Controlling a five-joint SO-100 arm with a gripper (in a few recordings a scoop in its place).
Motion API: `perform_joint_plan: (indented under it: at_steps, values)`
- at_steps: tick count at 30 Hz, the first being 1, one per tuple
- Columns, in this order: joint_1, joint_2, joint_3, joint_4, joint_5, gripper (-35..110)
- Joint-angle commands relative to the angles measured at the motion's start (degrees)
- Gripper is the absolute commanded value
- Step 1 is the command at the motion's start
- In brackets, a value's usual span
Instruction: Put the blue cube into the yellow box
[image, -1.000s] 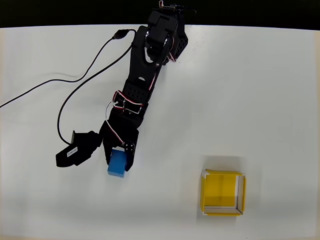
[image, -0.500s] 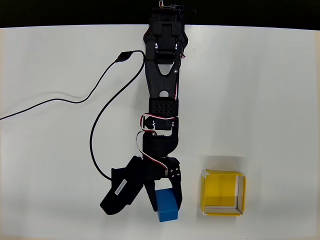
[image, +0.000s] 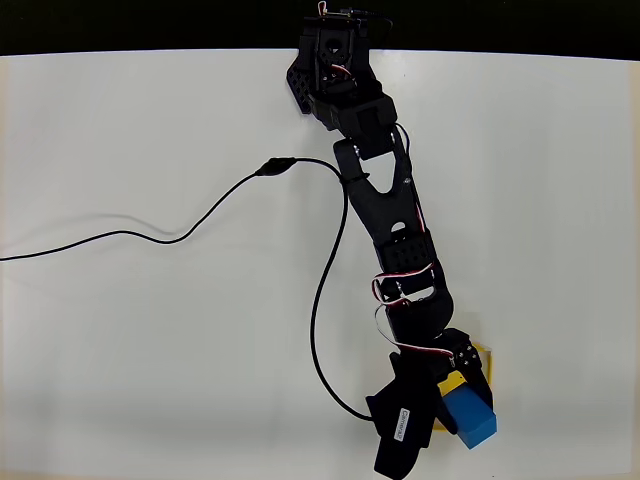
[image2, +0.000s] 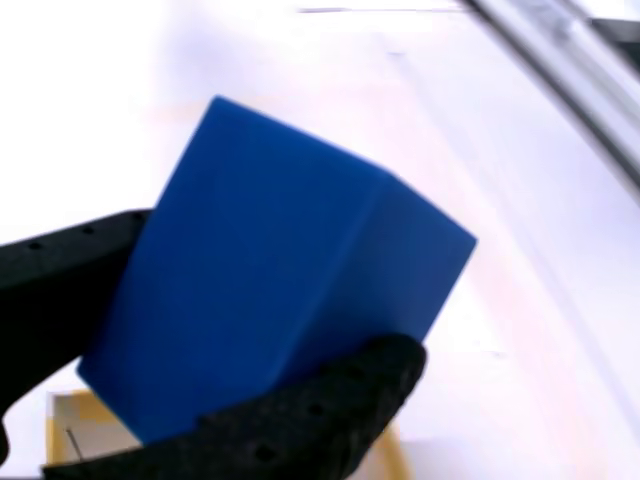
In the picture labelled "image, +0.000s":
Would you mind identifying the yellow cardboard box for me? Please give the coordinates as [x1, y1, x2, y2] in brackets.
[432, 341, 497, 432]

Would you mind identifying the blue block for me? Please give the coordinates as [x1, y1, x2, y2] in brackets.
[441, 383, 499, 451]

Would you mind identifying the black camera cable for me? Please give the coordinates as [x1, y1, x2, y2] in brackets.
[0, 156, 374, 421]

